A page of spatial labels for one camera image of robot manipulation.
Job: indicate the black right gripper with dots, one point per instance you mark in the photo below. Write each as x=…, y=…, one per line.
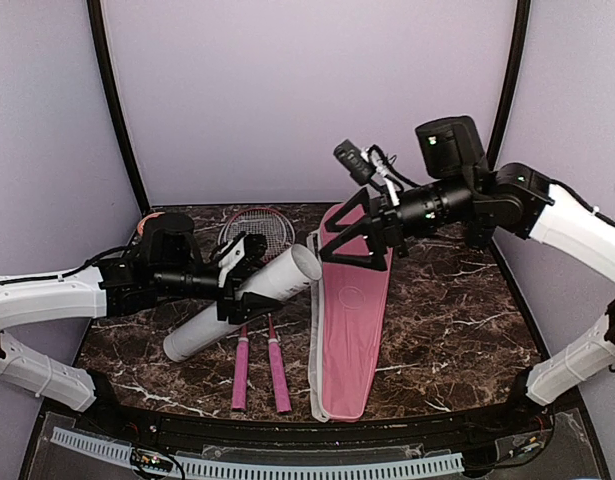
x=386, y=230

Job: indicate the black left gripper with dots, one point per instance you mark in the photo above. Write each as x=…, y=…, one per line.
x=238, y=309

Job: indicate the white shuttlecock tube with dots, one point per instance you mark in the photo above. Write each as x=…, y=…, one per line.
x=264, y=292

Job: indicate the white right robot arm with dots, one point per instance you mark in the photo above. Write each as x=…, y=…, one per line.
x=521, y=201

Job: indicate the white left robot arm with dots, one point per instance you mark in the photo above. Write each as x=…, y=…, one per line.
x=118, y=282

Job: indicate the red badminton racket right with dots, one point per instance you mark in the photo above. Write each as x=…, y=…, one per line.
x=279, y=370

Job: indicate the red badminton racket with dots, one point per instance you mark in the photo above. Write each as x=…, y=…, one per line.
x=257, y=230
x=279, y=370

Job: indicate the red badminton racket left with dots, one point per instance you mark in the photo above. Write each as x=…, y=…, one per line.
x=257, y=230

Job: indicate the pink racket bag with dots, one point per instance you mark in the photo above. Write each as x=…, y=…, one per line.
x=347, y=314

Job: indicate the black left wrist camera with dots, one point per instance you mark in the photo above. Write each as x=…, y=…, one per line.
x=166, y=242

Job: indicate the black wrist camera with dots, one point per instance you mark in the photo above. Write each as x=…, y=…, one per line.
x=166, y=242
x=449, y=145

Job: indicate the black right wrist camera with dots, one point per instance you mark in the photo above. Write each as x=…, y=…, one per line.
x=449, y=145

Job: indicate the black table front rail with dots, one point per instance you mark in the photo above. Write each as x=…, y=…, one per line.
x=469, y=430

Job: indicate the white cable duct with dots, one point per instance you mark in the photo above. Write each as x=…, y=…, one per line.
x=233, y=463

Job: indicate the black frame post right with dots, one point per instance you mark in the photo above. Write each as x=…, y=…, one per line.
x=516, y=47

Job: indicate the black frame post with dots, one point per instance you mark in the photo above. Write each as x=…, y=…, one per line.
x=113, y=101
x=516, y=47

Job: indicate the black frame post left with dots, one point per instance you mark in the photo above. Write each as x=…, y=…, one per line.
x=113, y=101

